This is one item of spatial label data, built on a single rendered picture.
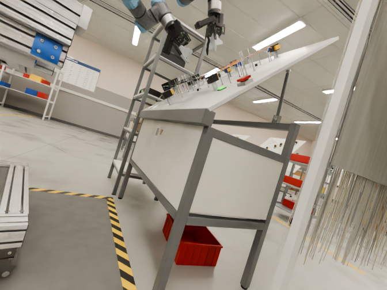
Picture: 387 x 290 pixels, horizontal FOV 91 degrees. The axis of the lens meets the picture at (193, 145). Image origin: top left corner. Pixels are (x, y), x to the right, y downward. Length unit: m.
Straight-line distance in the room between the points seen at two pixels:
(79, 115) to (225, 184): 8.02
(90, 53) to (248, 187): 8.44
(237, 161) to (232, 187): 0.13
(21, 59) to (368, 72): 1.30
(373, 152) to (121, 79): 8.38
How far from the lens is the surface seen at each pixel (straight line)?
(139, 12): 1.16
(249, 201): 1.08
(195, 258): 1.35
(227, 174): 0.92
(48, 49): 1.03
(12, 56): 1.12
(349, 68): 0.77
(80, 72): 8.81
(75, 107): 8.69
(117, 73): 8.76
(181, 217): 0.87
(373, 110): 0.92
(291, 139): 1.22
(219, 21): 1.25
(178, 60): 2.24
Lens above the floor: 0.70
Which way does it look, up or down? level
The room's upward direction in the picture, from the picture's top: 18 degrees clockwise
